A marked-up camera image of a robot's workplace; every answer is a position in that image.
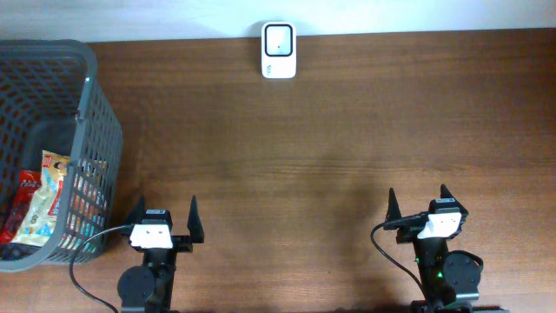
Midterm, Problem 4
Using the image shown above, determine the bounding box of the grey plastic mesh basket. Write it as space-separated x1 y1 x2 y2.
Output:
1 40 123 272

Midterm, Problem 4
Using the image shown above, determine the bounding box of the cream blue snack bag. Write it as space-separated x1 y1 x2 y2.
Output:
11 150 70 247

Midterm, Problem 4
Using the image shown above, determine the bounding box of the black cable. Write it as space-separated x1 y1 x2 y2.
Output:
69 224 134 313
369 212 434 305

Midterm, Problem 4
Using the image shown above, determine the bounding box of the left black cable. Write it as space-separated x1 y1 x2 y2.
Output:
69 224 134 313

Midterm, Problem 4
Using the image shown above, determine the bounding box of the red candy bag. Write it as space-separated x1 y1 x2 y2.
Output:
1 170 41 244

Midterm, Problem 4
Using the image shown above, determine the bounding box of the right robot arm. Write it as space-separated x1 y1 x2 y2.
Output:
381 184 503 312

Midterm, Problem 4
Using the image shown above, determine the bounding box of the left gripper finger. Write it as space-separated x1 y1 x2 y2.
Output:
120 196 145 236
187 196 204 243

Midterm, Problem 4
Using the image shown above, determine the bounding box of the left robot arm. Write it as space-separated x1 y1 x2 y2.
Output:
117 197 205 312

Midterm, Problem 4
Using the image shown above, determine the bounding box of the right black cable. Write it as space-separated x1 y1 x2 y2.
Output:
369 212 434 305

